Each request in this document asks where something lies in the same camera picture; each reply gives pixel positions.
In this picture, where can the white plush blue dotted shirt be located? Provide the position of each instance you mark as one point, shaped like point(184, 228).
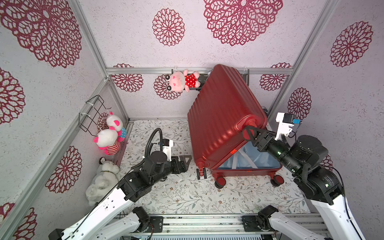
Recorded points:
point(115, 123)

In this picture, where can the red hard-shell suitcase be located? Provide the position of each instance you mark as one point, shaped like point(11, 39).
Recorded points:
point(217, 122)

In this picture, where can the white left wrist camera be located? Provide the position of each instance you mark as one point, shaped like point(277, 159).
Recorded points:
point(167, 148)

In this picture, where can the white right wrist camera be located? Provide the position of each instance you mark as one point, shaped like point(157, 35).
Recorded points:
point(286, 123)

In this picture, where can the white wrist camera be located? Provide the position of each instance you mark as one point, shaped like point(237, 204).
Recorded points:
point(167, 148)
point(286, 123)

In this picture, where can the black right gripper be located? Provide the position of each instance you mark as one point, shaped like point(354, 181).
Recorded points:
point(261, 140)

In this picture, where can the white fluffy dog plush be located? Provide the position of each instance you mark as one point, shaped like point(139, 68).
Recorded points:
point(106, 178)

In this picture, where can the grey metal wall shelf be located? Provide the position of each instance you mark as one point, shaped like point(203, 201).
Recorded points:
point(245, 73)

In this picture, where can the aluminium frame back rail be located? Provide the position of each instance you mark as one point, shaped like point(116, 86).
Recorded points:
point(155, 71)

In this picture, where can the aluminium frame rail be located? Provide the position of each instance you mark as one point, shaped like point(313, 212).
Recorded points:
point(155, 71)
point(31, 192)

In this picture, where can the white plush red striped shirt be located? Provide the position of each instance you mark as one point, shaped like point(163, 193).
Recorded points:
point(107, 141)

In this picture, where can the black wire wall basket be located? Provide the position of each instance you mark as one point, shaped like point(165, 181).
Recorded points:
point(93, 120)

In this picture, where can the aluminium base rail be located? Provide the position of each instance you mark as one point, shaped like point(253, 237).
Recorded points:
point(226, 224)

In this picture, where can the aluminium frame left rail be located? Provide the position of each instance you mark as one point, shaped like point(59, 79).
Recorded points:
point(31, 192)

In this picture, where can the pink pig plush toy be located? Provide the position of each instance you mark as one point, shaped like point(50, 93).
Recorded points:
point(182, 81)

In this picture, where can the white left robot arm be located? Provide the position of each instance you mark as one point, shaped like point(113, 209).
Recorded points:
point(98, 224)

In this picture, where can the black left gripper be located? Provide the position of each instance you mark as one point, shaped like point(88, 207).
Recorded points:
point(184, 166)

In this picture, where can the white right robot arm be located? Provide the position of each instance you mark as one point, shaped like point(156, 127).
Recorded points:
point(321, 186)

